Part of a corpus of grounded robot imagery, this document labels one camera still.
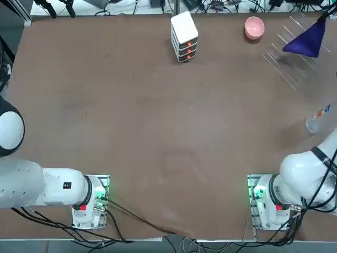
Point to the clear bottle blue cap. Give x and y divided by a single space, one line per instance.
314 125

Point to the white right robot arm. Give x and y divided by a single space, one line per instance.
297 171

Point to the grey aluminium camera pole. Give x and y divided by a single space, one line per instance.
175 6

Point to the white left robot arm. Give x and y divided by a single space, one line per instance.
52 184

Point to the purple towel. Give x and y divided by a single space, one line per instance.
308 42

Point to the aluminium frame profile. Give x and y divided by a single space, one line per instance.
15 10

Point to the clear acrylic stepped rack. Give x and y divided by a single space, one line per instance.
289 66

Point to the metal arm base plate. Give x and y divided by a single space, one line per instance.
104 182
252 184

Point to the pink bowl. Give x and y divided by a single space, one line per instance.
254 27

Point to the white three-drawer box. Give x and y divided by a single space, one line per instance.
184 26

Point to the grey laptop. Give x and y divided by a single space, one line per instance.
97 2

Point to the black tripod legs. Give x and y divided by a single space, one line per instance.
51 8

